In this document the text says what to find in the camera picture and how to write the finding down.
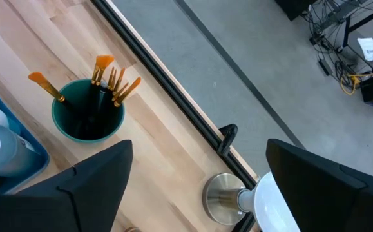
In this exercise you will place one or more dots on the blue plastic bin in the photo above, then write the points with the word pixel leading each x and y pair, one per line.
pixel 41 161

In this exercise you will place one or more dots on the black frame clamp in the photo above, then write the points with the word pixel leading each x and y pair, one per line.
pixel 228 137

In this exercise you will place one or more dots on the large black floor case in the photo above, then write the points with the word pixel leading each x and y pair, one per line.
pixel 294 8

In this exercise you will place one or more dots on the thick black paintbrush gold ferrule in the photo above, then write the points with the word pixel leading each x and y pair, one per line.
pixel 49 88

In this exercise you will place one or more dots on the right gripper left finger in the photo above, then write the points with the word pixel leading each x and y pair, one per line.
pixel 44 209

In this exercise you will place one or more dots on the white mushroom-shaped lamp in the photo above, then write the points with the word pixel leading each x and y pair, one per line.
pixel 221 199

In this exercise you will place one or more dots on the large grey paint bottle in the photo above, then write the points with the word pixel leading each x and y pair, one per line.
pixel 9 151

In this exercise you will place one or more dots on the black power brick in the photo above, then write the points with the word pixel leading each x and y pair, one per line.
pixel 325 67

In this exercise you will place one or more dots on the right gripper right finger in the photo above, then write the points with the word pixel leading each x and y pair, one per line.
pixel 334 199

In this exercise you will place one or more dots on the white paper sheet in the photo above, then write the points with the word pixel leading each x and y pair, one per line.
pixel 369 48

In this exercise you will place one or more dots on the dark green cup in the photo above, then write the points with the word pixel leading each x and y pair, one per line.
pixel 60 122

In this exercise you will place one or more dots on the black neighbour table frame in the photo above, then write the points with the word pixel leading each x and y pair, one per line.
pixel 347 29

